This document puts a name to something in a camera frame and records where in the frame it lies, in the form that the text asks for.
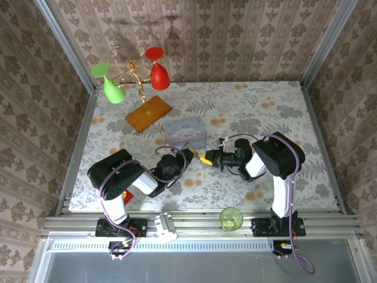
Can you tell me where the aluminium frame post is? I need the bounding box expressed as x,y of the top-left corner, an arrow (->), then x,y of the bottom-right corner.
32,0 -> 101,94
299,0 -> 359,90

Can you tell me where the black connector board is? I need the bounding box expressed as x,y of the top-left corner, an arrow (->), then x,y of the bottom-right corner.
108,240 -> 134,256
272,239 -> 299,256

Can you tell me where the green wine glass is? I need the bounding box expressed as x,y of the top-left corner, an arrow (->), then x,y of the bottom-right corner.
90,61 -> 128,104

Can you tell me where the green glass tumbler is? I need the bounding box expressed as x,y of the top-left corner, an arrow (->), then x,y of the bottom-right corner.
220,206 -> 244,232

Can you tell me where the red wine glass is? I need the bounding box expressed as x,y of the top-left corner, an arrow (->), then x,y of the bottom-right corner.
144,46 -> 171,91

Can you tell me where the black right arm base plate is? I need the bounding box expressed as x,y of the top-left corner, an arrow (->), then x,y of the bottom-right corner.
251,217 -> 306,238

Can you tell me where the white slotted cable duct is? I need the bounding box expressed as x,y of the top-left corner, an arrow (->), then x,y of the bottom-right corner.
49,239 -> 275,253

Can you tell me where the white plastic bracket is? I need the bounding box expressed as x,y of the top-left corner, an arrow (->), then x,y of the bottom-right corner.
154,212 -> 178,243

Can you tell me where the blue cartoon tin box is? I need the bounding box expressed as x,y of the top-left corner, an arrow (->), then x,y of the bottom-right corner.
163,115 -> 207,150

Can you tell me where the aluminium frame rail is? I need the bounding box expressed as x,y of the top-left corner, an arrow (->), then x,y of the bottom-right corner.
43,209 -> 363,237

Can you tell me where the floral tablecloth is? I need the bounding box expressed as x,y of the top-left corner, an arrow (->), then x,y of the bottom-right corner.
68,80 -> 339,212

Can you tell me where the red snack packet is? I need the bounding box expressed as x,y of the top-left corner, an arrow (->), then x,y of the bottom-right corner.
121,189 -> 134,206

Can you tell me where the gold wire rack wooden base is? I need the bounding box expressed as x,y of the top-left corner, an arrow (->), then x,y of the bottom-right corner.
110,41 -> 173,134

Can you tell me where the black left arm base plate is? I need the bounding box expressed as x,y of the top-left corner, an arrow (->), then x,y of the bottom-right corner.
95,218 -> 148,238

